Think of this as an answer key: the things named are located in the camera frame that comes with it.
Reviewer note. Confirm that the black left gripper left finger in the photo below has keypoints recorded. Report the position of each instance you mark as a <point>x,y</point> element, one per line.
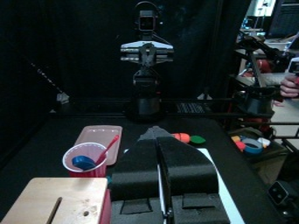
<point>133,172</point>

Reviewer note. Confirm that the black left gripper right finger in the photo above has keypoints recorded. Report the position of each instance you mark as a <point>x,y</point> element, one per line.
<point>190,172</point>

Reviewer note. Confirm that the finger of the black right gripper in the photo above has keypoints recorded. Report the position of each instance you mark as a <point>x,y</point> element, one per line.
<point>152,55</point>
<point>144,55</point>

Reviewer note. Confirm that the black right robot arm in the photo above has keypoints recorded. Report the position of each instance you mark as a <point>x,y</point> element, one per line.
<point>146,99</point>

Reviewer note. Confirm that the wooden drawer box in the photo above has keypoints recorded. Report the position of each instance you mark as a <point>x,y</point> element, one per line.
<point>46,201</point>

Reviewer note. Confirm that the person's hand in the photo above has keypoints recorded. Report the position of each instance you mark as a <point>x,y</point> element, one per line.
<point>288,86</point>

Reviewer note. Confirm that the red plastic spoon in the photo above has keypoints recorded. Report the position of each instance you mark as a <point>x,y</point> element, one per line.
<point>106,150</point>

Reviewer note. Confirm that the green toy food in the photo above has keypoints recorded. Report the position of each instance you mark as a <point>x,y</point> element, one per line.
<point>197,140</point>

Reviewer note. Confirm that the red plastic cup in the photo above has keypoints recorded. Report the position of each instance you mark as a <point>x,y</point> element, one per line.
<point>86,173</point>

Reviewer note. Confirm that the orange toy food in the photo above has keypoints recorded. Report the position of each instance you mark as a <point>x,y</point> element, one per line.
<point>181,137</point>

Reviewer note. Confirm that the blue round plastic piece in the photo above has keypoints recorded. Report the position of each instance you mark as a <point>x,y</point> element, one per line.
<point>82,162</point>

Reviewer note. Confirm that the pink plastic tray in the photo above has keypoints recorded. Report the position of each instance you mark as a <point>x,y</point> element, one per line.
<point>97,137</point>

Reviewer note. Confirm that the blue tape roll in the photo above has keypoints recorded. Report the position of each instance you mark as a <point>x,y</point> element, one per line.
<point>252,146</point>

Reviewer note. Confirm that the dark bin of small items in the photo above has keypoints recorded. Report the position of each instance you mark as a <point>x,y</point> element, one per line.
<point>272,151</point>

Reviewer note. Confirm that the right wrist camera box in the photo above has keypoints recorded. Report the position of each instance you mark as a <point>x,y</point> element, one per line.
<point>146,22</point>

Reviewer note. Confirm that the black table-level camera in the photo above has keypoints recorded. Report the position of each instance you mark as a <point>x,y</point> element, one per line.
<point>279,193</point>

